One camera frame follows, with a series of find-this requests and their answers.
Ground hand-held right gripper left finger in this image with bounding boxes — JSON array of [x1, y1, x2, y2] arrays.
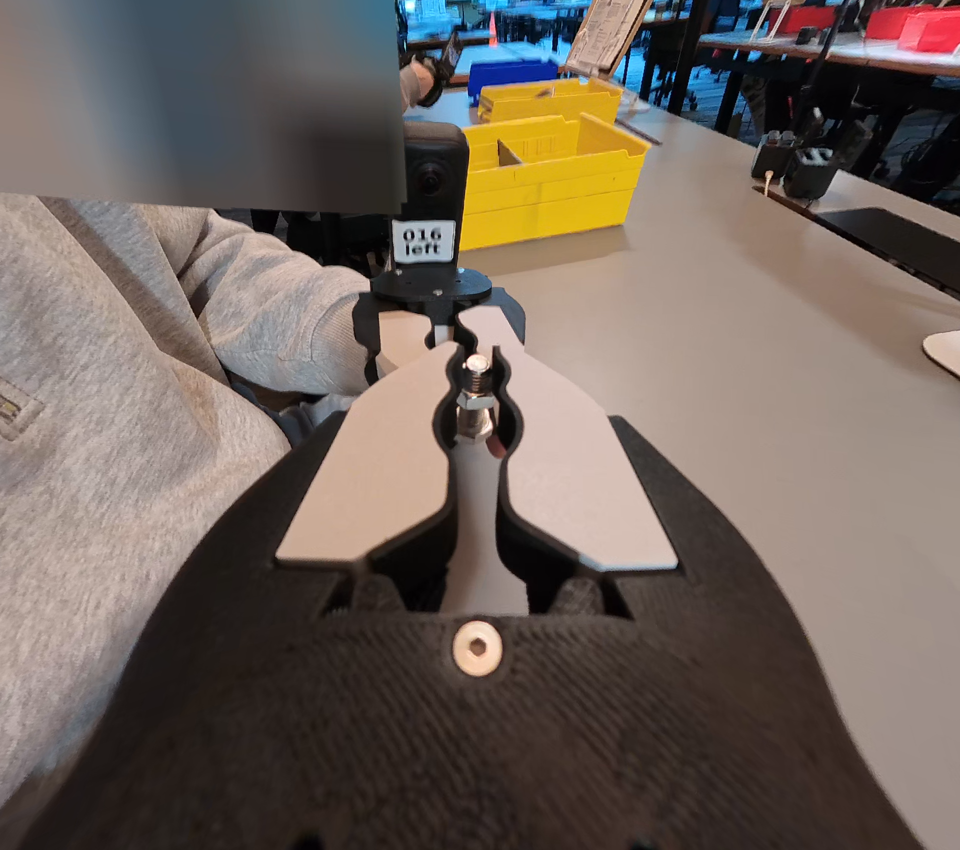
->
[[274, 342, 462, 564]]

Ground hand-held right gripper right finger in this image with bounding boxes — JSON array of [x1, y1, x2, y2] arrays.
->
[[492, 345, 680, 574]]

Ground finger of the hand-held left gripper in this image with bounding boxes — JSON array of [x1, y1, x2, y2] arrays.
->
[[377, 310, 459, 382], [456, 306, 520, 358]]

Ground steel hex bolt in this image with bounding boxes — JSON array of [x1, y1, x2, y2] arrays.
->
[[454, 354, 498, 442]]

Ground person's left forearm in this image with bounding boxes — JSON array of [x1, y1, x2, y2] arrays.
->
[[176, 209, 380, 397]]

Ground grey desk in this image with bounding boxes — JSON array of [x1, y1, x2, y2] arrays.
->
[[405, 40, 960, 850]]

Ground black desk lamp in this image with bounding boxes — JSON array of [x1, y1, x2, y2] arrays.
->
[[795, 0, 960, 142]]

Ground striped grey undershirt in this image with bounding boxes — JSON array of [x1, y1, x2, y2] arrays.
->
[[228, 374, 357, 450]]

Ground yellow plastic bin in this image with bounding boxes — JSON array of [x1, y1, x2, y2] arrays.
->
[[459, 113, 652, 253], [477, 76, 625, 125]]

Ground blue plastic bin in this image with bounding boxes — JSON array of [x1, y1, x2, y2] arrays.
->
[[468, 59, 561, 106]]

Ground person's grey sweatshirt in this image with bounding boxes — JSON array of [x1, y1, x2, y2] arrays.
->
[[0, 194, 354, 844]]

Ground black steel pillar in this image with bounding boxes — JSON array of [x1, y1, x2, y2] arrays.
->
[[666, 0, 738, 116]]

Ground black battery charger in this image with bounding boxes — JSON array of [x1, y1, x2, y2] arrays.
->
[[783, 145, 838, 200], [751, 130, 798, 182]]

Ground white document stand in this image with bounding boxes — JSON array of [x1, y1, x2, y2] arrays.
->
[[922, 330, 960, 380]]

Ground red plastic bin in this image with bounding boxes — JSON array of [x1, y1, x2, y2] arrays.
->
[[864, 4, 936, 41], [898, 10, 960, 54], [772, 6, 838, 36]]

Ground background work table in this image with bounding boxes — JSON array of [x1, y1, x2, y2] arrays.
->
[[696, 27, 960, 139]]

